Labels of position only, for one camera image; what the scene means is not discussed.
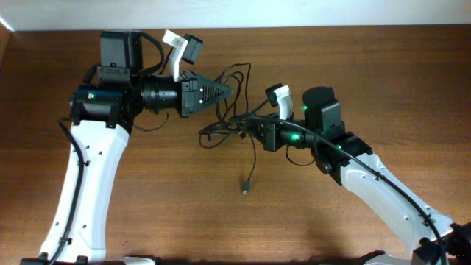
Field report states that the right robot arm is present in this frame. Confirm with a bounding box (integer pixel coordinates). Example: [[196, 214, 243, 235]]
[[244, 86, 470, 264]]

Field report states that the black thin USB-C cable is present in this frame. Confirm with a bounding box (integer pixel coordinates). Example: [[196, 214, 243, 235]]
[[213, 62, 252, 122]]

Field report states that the black USB-A cable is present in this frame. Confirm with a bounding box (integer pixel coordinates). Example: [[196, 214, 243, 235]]
[[238, 124, 258, 196]]

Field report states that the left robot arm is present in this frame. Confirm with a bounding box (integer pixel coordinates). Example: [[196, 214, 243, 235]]
[[24, 31, 232, 264]]

